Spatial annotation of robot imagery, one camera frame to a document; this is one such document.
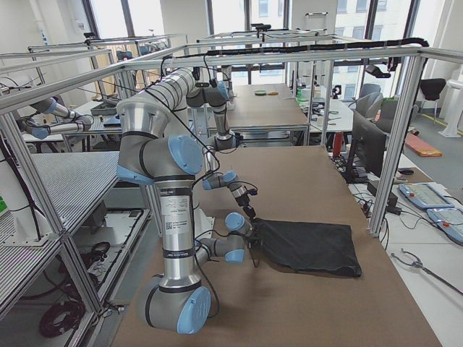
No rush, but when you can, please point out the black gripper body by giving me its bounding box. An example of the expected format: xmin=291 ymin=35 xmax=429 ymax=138
xmin=233 ymin=187 xmax=250 ymax=208
xmin=247 ymin=228 xmax=262 ymax=248

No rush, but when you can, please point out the black graphic t-shirt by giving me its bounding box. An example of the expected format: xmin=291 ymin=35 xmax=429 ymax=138
xmin=253 ymin=218 xmax=362 ymax=278

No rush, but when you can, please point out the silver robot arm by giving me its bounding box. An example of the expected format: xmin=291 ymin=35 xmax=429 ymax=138
xmin=186 ymin=80 xmax=257 ymax=220
xmin=116 ymin=68 xmax=255 ymax=334

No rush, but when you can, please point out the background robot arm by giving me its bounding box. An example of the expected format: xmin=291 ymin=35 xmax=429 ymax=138
xmin=17 ymin=98 xmax=94 ymax=140

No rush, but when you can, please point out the red bottle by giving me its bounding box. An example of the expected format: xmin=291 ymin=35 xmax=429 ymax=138
xmin=333 ymin=132 xmax=344 ymax=156

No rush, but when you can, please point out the black huawei monitor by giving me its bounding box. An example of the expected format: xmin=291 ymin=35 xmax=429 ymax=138
xmin=345 ymin=111 xmax=386 ymax=183

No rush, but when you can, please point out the long reach grabber tool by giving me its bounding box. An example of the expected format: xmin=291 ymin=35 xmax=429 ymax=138
xmin=390 ymin=248 xmax=462 ymax=296

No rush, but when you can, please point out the teach pendant with red button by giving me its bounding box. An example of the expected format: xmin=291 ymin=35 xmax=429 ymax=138
xmin=398 ymin=183 xmax=454 ymax=210

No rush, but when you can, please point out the orange mat on floor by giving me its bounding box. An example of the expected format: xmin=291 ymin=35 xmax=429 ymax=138
xmin=405 ymin=134 xmax=443 ymax=157

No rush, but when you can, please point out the black office chair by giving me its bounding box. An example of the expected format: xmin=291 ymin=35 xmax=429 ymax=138
xmin=420 ymin=78 xmax=446 ymax=121

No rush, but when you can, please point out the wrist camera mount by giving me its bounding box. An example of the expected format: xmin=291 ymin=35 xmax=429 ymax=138
xmin=245 ymin=187 xmax=258 ymax=196

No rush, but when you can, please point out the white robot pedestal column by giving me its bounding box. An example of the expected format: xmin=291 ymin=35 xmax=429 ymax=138
xmin=192 ymin=203 xmax=215 ymax=240

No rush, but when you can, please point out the striped aluminium frame workbench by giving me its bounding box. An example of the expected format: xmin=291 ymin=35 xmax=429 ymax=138
xmin=0 ymin=150 xmax=153 ymax=319

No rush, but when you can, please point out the aluminium cage frame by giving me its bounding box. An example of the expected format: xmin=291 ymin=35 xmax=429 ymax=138
xmin=0 ymin=34 xmax=431 ymax=319

